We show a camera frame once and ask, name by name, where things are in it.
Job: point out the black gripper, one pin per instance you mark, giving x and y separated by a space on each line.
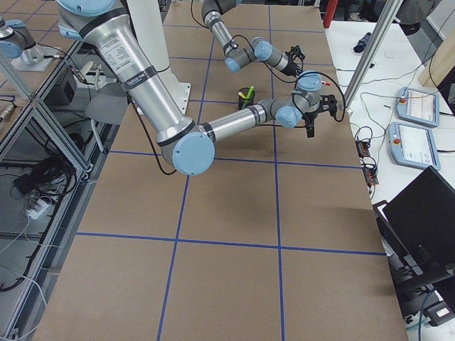
292 67
308 118

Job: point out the green highlighter pen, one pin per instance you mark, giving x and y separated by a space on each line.
250 92

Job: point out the black folded umbrella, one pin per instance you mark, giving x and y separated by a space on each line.
362 43

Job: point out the black mesh pen cup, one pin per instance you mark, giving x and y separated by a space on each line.
242 103

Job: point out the lower teach pendant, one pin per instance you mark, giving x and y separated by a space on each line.
413 146

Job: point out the teach pendant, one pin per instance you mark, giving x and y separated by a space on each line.
418 107
413 146

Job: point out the upper teach pendant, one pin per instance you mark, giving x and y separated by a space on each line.
418 107

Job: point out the black laptop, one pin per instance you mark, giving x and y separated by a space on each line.
418 223

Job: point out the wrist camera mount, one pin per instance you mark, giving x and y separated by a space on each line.
295 52
328 103

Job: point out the aluminium frame post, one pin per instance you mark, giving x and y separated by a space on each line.
386 18

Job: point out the white pedestal column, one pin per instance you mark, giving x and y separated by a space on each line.
148 27

